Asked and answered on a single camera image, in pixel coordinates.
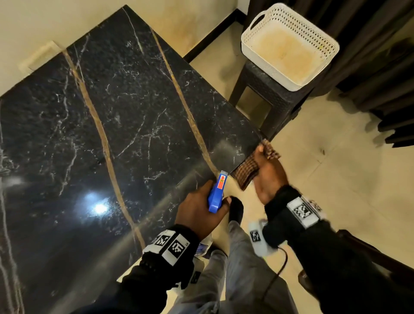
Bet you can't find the white left wrist marker band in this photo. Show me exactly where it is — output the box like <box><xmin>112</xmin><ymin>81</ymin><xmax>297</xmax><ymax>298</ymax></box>
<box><xmin>142</xmin><ymin>229</ymin><xmax>191</xmax><ymax>267</ymax></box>

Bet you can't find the dark plastic stool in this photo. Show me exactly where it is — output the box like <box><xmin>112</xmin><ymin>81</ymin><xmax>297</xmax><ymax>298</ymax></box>
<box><xmin>229</xmin><ymin>60</ymin><xmax>324</xmax><ymax>141</ymax></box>

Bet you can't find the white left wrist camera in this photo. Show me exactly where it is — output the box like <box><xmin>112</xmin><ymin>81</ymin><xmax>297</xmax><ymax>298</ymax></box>
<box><xmin>171</xmin><ymin>257</ymin><xmax>206</xmax><ymax>295</ymax></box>

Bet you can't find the white wrist marker band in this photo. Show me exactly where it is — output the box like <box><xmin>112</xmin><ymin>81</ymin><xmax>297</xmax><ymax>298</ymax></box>
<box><xmin>142</xmin><ymin>229</ymin><xmax>191</xmax><ymax>267</ymax></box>
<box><xmin>286</xmin><ymin>195</ymin><xmax>326</xmax><ymax>229</ymax></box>

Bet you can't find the white perforated plastic basket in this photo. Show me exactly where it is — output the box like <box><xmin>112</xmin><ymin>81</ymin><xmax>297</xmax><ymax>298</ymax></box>
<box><xmin>241</xmin><ymin>2</ymin><xmax>340</xmax><ymax>92</ymax></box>

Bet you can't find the black marble table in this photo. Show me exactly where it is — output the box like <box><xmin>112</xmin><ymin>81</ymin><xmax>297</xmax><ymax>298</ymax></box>
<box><xmin>0</xmin><ymin>5</ymin><xmax>263</xmax><ymax>314</ymax></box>

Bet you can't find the dark curtain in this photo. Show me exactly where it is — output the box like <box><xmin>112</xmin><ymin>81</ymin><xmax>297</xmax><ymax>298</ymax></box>
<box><xmin>242</xmin><ymin>0</ymin><xmax>414</xmax><ymax>148</ymax></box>

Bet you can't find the black cable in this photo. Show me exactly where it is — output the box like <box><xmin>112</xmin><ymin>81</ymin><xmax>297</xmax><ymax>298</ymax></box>
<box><xmin>261</xmin><ymin>247</ymin><xmax>289</xmax><ymax>300</ymax></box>

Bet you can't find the person's left leg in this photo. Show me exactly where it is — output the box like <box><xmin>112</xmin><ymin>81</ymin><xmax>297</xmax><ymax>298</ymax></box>
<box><xmin>168</xmin><ymin>245</ymin><xmax>228</xmax><ymax>314</ymax></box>

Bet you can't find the person's left hand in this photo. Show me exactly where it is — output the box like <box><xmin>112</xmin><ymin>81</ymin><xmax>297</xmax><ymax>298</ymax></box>
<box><xmin>174</xmin><ymin>179</ymin><xmax>232</xmax><ymax>241</ymax></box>

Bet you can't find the person's leg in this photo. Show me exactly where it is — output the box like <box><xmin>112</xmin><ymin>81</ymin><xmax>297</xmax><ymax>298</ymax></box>
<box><xmin>168</xmin><ymin>245</ymin><xmax>228</xmax><ymax>314</ymax></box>
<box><xmin>226</xmin><ymin>196</ymin><xmax>298</xmax><ymax>314</ymax></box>

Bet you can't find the person's right leg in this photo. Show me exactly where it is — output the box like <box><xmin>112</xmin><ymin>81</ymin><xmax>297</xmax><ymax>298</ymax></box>
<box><xmin>226</xmin><ymin>196</ymin><xmax>298</xmax><ymax>314</ymax></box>

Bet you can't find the person's left forearm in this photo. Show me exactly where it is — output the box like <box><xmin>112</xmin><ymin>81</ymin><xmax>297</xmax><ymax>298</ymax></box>
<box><xmin>69</xmin><ymin>225</ymin><xmax>200</xmax><ymax>314</ymax></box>

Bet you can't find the dark brown plastic chair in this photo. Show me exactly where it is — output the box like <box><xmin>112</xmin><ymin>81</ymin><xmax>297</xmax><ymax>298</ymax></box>
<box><xmin>297</xmin><ymin>229</ymin><xmax>414</xmax><ymax>301</ymax></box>

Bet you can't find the person's right hand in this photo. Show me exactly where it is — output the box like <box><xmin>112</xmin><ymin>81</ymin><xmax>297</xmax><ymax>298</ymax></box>
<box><xmin>252</xmin><ymin>144</ymin><xmax>289</xmax><ymax>205</ymax></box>

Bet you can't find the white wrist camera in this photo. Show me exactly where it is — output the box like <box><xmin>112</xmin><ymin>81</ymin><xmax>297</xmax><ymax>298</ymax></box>
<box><xmin>171</xmin><ymin>257</ymin><xmax>206</xmax><ymax>295</ymax></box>
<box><xmin>248</xmin><ymin>220</ymin><xmax>279</xmax><ymax>258</ymax></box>

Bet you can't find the white wall socket plate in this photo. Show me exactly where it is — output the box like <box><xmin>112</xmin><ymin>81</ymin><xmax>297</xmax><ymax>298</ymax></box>
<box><xmin>18</xmin><ymin>40</ymin><xmax>63</xmax><ymax>75</ymax></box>

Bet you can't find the brown checkered cloth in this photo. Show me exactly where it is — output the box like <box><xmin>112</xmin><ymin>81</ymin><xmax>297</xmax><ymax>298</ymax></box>
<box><xmin>232</xmin><ymin>139</ymin><xmax>281</xmax><ymax>191</ymax></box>

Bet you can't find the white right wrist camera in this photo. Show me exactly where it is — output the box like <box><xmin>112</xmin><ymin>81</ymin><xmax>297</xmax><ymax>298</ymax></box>
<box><xmin>248</xmin><ymin>220</ymin><xmax>279</xmax><ymax>258</ymax></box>

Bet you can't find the blue spray bottle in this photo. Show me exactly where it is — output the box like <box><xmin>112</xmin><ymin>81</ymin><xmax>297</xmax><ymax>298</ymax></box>
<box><xmin>194</xmin><ymin>170</ymin><xmax>229</xmax><ymax>258</ymax></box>

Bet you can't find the white right wrist marker band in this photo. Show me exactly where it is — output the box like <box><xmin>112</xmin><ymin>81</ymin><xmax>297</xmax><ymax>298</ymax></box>
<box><xmin>286</xmin><ymin>195</ymin><xmax>326</xmax><ymax>229</ymax></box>

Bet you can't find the dark skirting board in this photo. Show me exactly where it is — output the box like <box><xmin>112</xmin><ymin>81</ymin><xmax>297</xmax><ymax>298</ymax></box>
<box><xmin>183</xmin><ymin>9</ymin><xmax>246</xmax><ymax>64</ymax></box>

